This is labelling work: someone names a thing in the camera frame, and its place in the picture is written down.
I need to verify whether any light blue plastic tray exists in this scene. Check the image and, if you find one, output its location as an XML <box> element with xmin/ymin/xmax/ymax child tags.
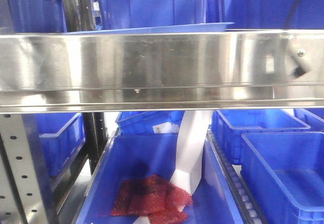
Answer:
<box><xmin>66</xmin><ymin>22</ymin><xmax>234</xmax><ymax>35</ymax></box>

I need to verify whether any stainless steel shelf beam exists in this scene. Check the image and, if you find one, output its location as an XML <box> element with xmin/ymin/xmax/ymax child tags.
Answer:
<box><xmin>1</xmin><ymin>30</ymin><xmax>323</xmax><ymax>114</ymax></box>

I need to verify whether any perforated metal shelf upright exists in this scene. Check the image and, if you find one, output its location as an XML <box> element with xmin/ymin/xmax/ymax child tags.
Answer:
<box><xmin>1</xmin><ymin>114</ymin><xmax>59</xmax><ymax>223</ymax></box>

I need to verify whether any blue bin lower centre back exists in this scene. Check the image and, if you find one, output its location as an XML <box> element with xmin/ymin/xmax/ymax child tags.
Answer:
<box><xmin>115</xmin><ymin>110</ymin><xmax>185</xmax><ymax>135</ymax></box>

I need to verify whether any white plastic strip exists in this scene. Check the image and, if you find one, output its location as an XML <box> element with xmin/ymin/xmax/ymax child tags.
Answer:
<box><xmin>133</xmin><ymin>109</ymin><xmax>213</xmax><ymax>224</ymax></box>

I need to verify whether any blue bin with red mesh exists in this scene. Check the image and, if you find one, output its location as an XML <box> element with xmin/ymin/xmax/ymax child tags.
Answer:
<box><xmin>76</xmin><ymin>134</ymin><xmax>243</xmax><ymax>223</ymax></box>

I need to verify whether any blue bin behind right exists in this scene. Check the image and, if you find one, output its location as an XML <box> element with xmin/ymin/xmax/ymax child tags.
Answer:
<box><xmin>211</xmin><ymin>109</ymin><xmax>311</xmax><ymax>165</ymax></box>

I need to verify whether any blue bin lower left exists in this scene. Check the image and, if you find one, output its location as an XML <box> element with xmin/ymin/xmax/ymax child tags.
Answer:
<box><xmin>34</xmin><ymin>113</ymin><xmax>85</xmax><ymax>177</ymax></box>

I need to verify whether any blue bin top centre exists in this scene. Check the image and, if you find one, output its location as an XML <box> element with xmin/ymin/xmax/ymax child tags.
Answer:
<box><xmin>98</xmin><ymin>0</ymin><xmax>206</xmax><ymax>30</ymax></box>

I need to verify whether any blue bin top right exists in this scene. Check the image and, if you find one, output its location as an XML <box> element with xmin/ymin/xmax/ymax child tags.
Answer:
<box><xmin>206</xmin><ymin>0</ymin><xmax>323</xmax><ymax>29</ymax></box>

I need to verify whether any blue bin lower right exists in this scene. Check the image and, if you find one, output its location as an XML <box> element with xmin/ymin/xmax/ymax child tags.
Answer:
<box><xmin>241</xmin><ymin>132</ymin><xmax>323</xmax><ymax>223</ymax></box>

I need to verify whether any blue bin far right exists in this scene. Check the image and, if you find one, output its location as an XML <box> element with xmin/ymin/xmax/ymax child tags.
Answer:
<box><xmin>294</xmin><ymin>108</ymin><xmax>324</xmax><ymax>132</ymax></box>

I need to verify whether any blue bin top left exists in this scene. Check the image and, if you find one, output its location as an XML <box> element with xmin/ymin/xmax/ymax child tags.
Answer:
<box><xmin>8</xmin><ymin>0</ymin><xmax>67</xmax><ymax>33</ymax></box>

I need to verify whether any dark metal rack post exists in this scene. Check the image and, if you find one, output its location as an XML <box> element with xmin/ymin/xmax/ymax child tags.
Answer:
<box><xmin>63</xmin><ymin>0</ymin><xmax>96</xmax><ymax>32</ymax></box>

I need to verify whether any roller conveyor rail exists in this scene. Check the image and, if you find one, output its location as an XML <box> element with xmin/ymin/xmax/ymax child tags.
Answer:
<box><xmin>207</xmin><ymin>129</ymin><xmax>268</xmax><ymax>223</ymax></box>

